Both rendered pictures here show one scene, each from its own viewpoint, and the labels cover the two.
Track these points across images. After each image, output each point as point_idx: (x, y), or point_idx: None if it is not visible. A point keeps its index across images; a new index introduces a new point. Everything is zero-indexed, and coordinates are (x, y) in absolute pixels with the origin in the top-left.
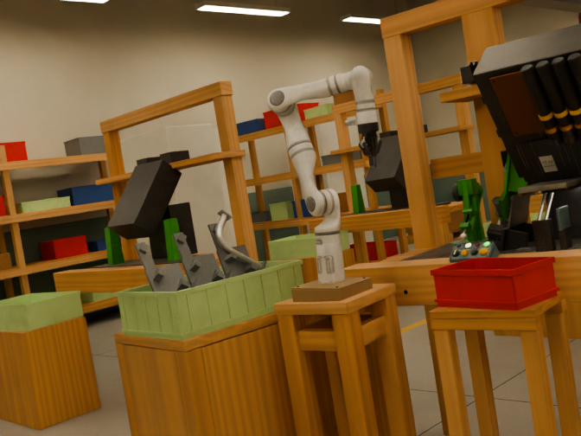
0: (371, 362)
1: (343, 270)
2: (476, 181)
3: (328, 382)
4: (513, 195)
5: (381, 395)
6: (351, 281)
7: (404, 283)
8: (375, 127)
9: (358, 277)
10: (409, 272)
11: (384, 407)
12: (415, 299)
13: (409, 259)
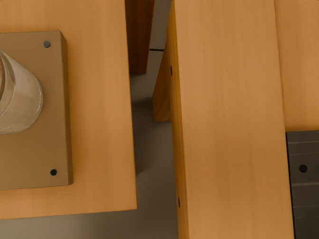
0: (163, 96)
1: (10, 132)
2: None
3: (128, 32)
4: None
5: (168, 107)
6: (4, 166)
7: (181, 203)
8: None
9: (174, 62)
10: (185, 228)
11: (169, 109)
12: (178, 223)
13: (306, 153)
